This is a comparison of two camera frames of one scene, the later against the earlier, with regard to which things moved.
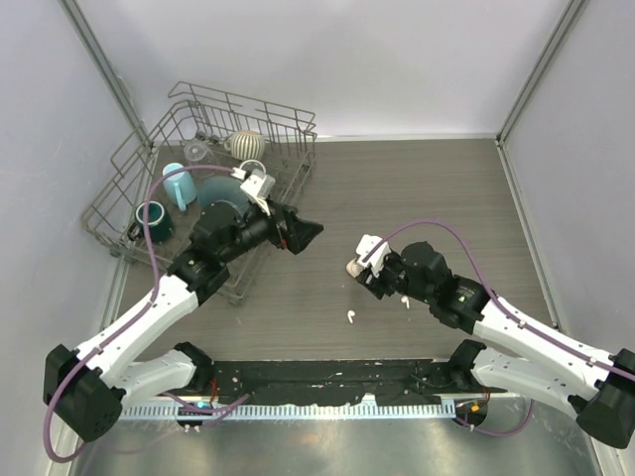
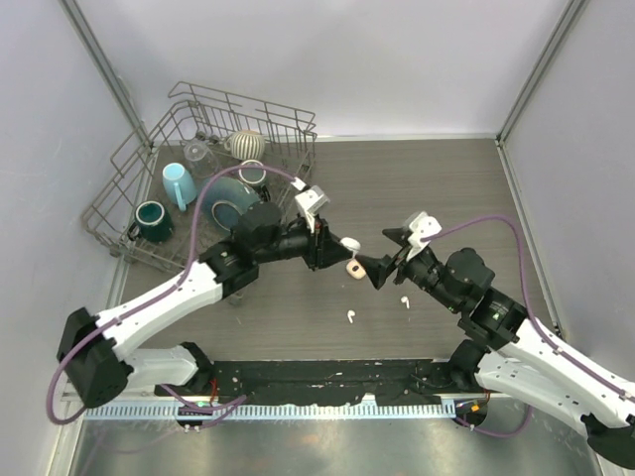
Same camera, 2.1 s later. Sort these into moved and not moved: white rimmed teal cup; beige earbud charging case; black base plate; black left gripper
Moved: black left gripper
Not moved: black base plate; beige earbud charging case; white rimmed teal cup
